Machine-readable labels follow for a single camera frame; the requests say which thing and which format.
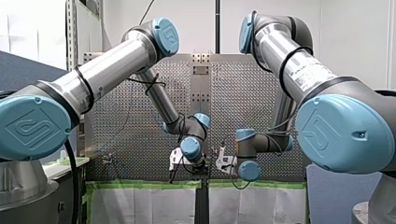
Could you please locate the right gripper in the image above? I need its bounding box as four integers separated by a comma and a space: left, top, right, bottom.
229, 161, 241, 177

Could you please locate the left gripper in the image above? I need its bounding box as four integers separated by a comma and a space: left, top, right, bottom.
191, 161, 210, 175

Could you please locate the grey board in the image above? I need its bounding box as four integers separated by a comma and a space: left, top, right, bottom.
305, 162, 384, 224

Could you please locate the side table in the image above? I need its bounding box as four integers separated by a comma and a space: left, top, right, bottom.
41, 155, 92, 224

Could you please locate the black upright pole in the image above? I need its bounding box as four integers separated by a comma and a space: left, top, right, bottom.
214, 0, 221, 55

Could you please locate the perforated metal strut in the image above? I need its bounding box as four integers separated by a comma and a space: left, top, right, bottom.
64, 0, 79, 72

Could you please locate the black cable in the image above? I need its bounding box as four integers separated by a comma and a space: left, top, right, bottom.
63, 138, 81, 224
138, 0, 156, 26

